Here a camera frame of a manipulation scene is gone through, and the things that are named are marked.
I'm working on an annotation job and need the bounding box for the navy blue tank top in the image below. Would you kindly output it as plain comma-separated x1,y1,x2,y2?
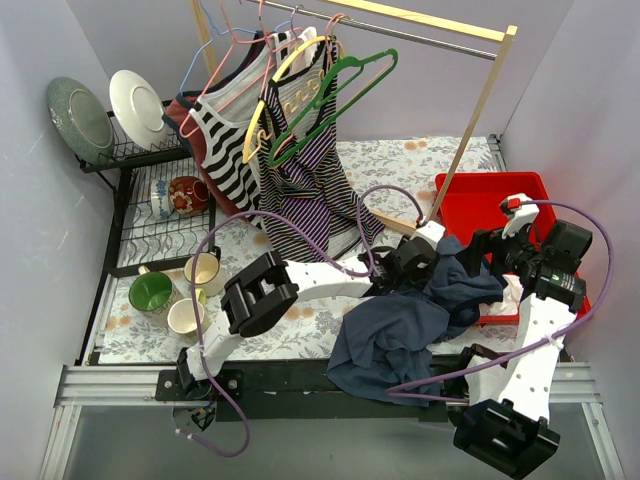
326,236,506,407

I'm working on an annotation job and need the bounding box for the green plastic hanger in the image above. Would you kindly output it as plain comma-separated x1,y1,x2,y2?
267,47,400,169

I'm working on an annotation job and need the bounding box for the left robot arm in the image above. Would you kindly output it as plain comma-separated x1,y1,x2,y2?
177,235,438,400

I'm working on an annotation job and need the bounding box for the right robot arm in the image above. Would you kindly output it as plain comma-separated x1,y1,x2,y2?
452,220,592,479

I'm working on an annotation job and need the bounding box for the purple striped tank top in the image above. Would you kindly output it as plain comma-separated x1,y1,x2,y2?
256,42,384,262

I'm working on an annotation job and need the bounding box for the yellow plastic hanger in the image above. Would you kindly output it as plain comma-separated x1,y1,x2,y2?
242,35,326,164

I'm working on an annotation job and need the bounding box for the black white striped tank top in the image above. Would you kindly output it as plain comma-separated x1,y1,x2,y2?
188,27,316,215

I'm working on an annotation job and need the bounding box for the maroon tank top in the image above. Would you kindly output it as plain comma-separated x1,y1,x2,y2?
162,30,266,222

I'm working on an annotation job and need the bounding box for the white pink cloth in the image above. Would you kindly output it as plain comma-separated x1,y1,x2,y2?
479,274,523,321

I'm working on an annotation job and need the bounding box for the red plastic bin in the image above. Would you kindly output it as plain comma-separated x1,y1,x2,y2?
436,172,593,316

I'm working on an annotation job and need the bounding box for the floral table cloth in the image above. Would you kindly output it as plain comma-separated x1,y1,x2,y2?
95,136,517,365

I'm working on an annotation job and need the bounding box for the cream white mug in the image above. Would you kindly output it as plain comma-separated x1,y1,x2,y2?
183,252,228,297

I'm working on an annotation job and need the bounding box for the wooden clothes rack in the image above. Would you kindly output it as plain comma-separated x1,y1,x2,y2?
189,0,519,236

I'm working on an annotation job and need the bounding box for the red floral bowl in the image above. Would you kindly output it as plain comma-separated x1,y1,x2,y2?
168,176,209,217

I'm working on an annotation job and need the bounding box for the green interior mug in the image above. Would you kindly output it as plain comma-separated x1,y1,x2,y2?
128,265,184,325

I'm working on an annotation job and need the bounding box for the blue white ceramic cup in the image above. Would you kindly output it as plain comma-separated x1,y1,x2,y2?
150,179,173,220

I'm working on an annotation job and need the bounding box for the white ceramic plate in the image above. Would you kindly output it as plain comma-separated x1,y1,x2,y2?
109,70,169,151

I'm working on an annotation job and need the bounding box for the grey green ceramic plate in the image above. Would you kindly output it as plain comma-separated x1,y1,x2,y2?
46,77,114,165

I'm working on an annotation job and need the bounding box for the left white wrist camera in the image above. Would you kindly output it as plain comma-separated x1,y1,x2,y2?
410,220,446,249

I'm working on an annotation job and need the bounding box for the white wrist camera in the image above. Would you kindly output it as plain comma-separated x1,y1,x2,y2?
500,193,539,239
410,220,446,249

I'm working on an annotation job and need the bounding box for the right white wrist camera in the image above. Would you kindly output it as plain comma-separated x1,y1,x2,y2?
500,193,539,239

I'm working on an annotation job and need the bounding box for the black wire dish rack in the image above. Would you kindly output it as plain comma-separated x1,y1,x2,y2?
78,111,216,278

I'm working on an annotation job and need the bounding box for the pink wire hanger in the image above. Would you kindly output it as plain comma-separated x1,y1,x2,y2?
178,0,281,139

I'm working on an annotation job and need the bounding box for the blue wire hanger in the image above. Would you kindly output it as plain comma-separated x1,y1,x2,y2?
179,1,226,94

